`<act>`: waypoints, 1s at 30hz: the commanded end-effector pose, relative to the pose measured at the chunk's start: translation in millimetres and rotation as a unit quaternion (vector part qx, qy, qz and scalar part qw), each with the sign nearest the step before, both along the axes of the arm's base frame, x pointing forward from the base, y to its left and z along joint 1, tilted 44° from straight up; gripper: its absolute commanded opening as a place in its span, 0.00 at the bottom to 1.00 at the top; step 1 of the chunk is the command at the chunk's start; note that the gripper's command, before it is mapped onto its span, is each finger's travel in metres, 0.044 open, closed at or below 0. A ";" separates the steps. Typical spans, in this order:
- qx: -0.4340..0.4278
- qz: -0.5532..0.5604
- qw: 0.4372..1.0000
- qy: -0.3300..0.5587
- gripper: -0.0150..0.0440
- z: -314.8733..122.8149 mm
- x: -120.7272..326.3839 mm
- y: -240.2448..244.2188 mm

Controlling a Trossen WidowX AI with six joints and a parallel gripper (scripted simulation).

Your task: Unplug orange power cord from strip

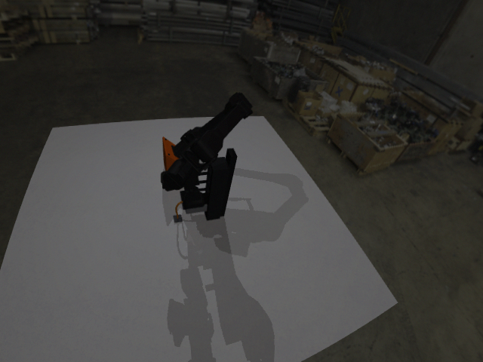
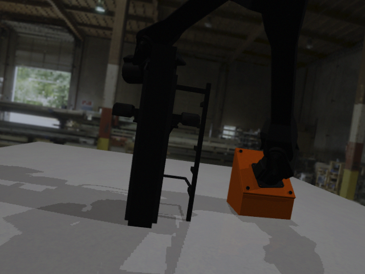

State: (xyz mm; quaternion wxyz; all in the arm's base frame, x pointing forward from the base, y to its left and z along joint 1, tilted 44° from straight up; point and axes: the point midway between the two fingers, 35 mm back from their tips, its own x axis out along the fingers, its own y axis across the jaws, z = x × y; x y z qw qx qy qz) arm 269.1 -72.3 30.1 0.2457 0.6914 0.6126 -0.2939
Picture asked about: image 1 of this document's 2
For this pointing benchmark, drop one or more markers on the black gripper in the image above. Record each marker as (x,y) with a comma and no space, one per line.
(192,197)

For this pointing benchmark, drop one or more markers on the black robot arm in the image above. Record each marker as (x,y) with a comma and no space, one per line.
(204,143)

